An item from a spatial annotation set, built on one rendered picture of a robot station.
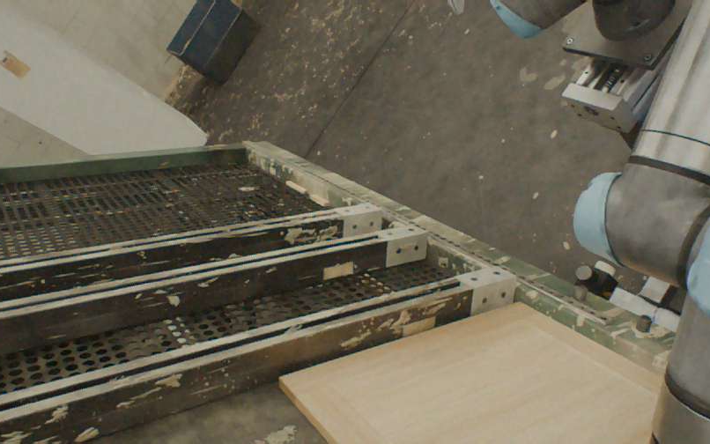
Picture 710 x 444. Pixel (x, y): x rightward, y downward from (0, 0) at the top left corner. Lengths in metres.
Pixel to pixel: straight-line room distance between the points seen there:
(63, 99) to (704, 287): 4.47
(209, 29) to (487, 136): 2.91
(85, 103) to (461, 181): 2.85
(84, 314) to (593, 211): 0.89
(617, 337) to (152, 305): 0.86
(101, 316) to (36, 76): 3.54
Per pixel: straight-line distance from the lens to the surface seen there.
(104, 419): 0.94
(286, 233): 1.49
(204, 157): 2.32
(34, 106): 4.67
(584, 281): 1.40
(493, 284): 1.26
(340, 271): 1.37
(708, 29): 0.56
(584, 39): 1.41
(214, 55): 5.19
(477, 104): 3.03
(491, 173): 2.75
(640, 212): 0.53
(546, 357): 1.14
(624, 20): 1.33
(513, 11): 1.25
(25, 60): 4.60
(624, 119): 1.36
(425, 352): 1.09
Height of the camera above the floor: 1.99
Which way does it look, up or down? 40 degrees down
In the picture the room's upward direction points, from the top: 57 degrees counter-clockwise
